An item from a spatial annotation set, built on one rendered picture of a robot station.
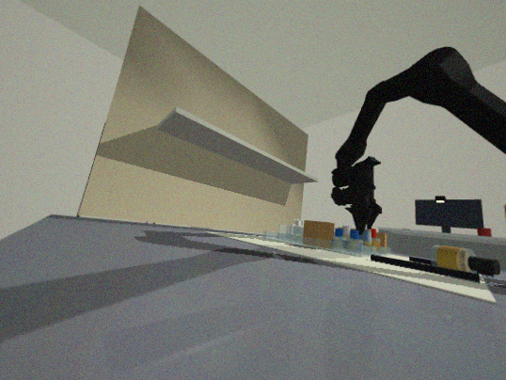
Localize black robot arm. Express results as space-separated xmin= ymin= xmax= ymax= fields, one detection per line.
xmin=331 ymin=46 xmax=506 ymax=206

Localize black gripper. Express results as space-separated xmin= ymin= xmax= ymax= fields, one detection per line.
xmin=340 ymin=180 xmax=382 ymax=234

